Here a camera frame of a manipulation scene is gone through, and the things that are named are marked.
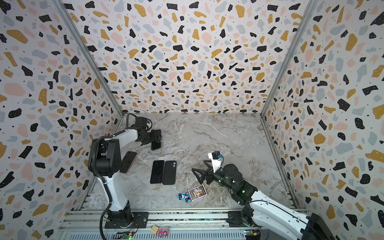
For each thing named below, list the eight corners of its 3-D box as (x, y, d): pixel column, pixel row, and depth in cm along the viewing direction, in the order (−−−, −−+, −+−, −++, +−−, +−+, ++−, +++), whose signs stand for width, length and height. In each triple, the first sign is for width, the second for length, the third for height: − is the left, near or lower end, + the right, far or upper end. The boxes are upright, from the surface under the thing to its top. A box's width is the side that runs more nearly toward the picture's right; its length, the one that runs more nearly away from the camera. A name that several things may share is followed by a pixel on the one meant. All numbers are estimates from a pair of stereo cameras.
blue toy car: (176, 202, 82) (175, 200, 80) (177, 193, 85) (176, 192, 83) (191, 202, 82) (190, 201, 80) (191, 193, 85) (191, 192, 83)
